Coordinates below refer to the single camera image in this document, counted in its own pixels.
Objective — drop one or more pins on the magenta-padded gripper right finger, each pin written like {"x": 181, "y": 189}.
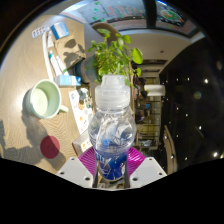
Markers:
{"x": 148, "y": 170}

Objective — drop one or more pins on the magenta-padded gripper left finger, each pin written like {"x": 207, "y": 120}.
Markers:
{"x": 75, "y": 170}

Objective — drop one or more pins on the clear blue-label drink bottle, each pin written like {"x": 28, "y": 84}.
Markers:
{"x": 112, "y": 133}

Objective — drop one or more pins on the flat round red coaster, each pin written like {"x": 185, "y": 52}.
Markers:
{"x": 50, "y": 147}

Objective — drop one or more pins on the printed paper leaflet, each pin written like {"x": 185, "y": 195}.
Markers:
{"x": 81, "y": 110}

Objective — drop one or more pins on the pale green mug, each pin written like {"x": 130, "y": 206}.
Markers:
{"x": 41, "y": 99}

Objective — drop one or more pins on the white round column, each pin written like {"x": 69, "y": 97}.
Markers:
{"x": 155, "y": 90}

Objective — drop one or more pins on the light blue carton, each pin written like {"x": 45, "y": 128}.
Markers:
{"x": 66, "y": 80}

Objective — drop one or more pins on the group of ceiling lights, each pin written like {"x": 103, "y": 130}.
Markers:
{"x": 206, "y": 81}

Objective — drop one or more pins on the white tube teal cap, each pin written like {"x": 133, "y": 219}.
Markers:
{"x": 54, "y": 63}

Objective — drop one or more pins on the green potted plant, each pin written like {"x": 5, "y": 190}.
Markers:
{"x": 113, "y": 56}

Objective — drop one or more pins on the pill blister pack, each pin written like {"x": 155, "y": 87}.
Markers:
{"x": 40, "y": 31}

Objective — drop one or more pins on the window with green stickers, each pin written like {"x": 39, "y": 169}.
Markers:
{"x": 110, "y": 10}

